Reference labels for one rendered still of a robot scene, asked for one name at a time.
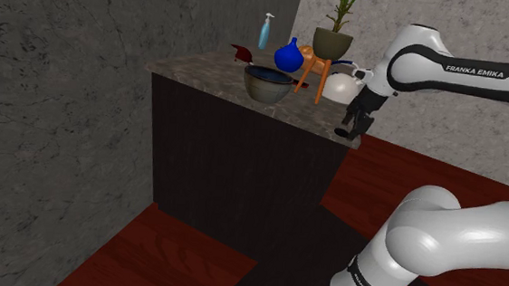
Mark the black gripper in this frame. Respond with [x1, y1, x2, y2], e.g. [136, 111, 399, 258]
[333, 83, 390, 144]

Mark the red and black utensil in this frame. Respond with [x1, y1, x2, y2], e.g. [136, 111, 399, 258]
[290, 76, 311, 90]

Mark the potted plant on orange stand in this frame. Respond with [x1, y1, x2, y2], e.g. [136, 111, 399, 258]
[293, 0, 365, 109]

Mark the grey bowl with blue inside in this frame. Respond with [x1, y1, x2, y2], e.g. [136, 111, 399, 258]
[241, 63, 295, 106]

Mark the blue round vase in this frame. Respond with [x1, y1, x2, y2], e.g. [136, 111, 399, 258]
[272, 35, 306, 75]

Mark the dark cabinet with marble top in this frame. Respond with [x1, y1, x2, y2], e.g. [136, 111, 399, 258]
[133, 42, 368, 270]

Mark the light blue soap dispenser bottle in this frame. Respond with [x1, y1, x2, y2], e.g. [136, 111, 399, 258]
[256, 11, 276, 52]

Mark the dark red angular object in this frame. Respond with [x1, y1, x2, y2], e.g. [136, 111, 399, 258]
[228, 43, 256, 67]

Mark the white kettle with blue handle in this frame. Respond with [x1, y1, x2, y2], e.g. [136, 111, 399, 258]
[320, 57, 370, 107]

